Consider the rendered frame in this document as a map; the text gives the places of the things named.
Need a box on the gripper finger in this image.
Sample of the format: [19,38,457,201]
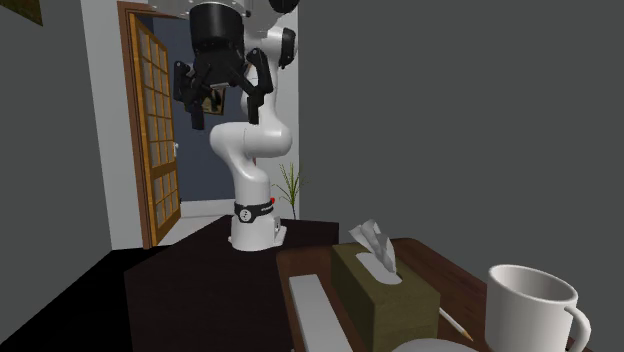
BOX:
[172,59,216,131]
[227,47,275,126]

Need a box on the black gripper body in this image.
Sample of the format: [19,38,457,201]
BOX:
[188,2,247,89]

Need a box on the wooden door with glass panes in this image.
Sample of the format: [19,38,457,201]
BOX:
[116,0,183,250]

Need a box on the thin green plant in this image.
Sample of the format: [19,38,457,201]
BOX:
[272,162,309,221]

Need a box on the dark robot stand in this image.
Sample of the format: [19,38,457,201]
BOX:
[123,216,340,352]

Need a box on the grey flat rectangular slab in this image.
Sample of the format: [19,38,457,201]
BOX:
[287,273,355,352]

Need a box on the olive green tissue box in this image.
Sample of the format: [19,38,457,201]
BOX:
[330,218,442,352]

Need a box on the dark brown wooden table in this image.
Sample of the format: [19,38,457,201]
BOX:
[275,237,597,352]

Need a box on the white pencil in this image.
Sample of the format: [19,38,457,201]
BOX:
[438,306,475,342]

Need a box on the white round plate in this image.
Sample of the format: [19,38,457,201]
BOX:
[391,339,482,352]

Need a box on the white mug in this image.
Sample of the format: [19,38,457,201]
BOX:
[484,264,593,352]

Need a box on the small framed wall picture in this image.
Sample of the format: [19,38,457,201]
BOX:
[201,85,227,117]

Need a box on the dark olive wall picture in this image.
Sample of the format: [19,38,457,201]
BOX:
[0,0,44,27]

